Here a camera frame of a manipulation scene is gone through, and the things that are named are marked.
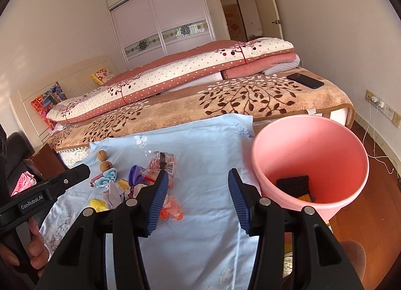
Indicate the wall socket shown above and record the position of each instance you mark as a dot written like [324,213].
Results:
[390,112]
[369,94]

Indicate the pink folded blanket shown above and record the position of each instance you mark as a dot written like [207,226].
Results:
[250,67]

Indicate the small yellow figure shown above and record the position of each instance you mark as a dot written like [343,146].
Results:
[123,185]

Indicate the orange plastic wrapper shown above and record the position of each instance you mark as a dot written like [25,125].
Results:
[174,210]

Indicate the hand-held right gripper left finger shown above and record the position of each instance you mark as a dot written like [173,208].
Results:
[156,199]

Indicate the clear red-printed plastic wrapper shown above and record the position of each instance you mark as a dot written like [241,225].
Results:
[159,160]

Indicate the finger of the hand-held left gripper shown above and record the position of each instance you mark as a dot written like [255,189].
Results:
[72,177]

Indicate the brown leaf-print blanket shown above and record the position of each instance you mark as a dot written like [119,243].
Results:
[250,98]

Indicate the white sliding-door wardrobe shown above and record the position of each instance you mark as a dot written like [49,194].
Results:
[150,17]

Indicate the purple plastic piece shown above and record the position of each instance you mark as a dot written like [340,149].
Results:
[136,174]

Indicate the brown wooden nightstand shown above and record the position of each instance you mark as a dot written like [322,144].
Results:
[47,158]

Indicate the light blue floral cloth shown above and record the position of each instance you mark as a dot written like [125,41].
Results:
[203,152]

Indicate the white folded blanket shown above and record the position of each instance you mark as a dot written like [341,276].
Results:
[285,67]

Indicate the white wooden headboard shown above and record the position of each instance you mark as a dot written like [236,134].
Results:
[72,73]

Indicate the black knitted cloth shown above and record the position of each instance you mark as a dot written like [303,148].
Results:
[293,185]

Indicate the colourful patterned pillow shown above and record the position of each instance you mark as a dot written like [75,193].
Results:
[47,100]

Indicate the blue pink cloud toy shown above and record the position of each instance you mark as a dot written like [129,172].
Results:
[108,175]

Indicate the brown round stool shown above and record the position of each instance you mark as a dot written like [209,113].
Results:
[354,255]

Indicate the white lace-edged sheet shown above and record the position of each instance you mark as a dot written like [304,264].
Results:
[75,156]

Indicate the yellow knitted scrap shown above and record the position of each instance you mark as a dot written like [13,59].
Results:
[305,198]

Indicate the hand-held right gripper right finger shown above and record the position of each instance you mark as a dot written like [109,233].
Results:
[238,196]

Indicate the black smartphone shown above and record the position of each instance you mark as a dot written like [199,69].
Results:
[305,81]

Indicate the pink patterned cloth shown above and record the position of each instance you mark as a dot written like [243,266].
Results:
[23,183]

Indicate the pink plastic bucket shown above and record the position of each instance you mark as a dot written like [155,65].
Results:
[313,145]

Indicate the yellow floral pillow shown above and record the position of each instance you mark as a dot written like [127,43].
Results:
[101,75]

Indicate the pink white dotted quilt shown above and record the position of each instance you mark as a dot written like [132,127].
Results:
[175,70]

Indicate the wooden door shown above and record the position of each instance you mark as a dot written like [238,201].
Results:
[266,1]

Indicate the yellow knitted piece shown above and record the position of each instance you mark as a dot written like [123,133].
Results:
[98,204]

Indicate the brown walnut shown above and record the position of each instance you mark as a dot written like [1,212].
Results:
[102,155]
[105,166]

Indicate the person's left hand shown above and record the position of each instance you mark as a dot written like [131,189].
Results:
[39,246]

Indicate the dark chair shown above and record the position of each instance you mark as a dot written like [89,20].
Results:
[18,149]

